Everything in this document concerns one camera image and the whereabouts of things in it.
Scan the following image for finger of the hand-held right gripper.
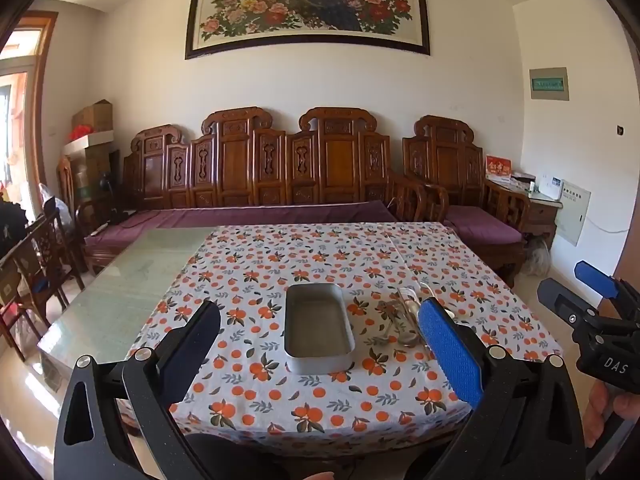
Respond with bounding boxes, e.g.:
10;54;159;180
537;277;601;323
574;260;640;321

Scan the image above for stacked storage boxes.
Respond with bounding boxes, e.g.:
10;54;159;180
65;147;121;201

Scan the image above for wooden side table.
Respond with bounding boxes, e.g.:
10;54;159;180
520;180;563;251

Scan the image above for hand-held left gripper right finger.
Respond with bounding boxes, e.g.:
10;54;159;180
417;297;586;480

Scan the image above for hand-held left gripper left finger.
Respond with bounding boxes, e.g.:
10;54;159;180
54;300;223;480

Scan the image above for purple armchair cushion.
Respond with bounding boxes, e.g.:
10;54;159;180
444;205;526;245

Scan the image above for flat white box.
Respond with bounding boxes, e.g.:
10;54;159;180
62;130;115;153

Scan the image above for grey wall panel green label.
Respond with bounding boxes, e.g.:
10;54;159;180
529;66;571;102

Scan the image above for carved wooden armchair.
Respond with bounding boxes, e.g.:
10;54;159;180
402;115;533;288

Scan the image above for orange fruit print tablecloth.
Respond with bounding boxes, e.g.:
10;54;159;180
127;221;563;443

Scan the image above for carved wooden sofa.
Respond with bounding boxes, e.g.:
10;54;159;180
82;106;436;276

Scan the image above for framed peacock painting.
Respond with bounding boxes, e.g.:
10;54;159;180
185;0;432;60

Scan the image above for black clothing pile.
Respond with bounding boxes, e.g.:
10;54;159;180
0;200;28;256

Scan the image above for clear plastic bag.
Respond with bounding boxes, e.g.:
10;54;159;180
40;182;76;221

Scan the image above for grey metal container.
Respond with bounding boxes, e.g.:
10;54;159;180
284;283;357;375

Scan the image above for brown cardboard box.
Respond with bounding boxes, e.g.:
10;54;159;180
72;100;115;133

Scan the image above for white electrical panel door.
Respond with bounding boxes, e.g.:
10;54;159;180
550;179;592;247

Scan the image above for purple sofa cushion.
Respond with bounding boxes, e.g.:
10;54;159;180
84;200;398;248

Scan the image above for red desk calendar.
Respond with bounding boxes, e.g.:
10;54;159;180
485;155;513;183

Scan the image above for wooden dining chair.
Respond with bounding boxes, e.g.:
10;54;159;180
10;210;86;321

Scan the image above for person's right hand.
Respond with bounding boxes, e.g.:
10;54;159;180
582;384;640;450

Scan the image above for translucent plastic bag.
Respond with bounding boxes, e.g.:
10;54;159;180
525;237;551;276

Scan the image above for white fork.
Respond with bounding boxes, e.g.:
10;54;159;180
398;283;432;311

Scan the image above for wooden door frame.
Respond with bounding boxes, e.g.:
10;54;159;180
0;11;59;221

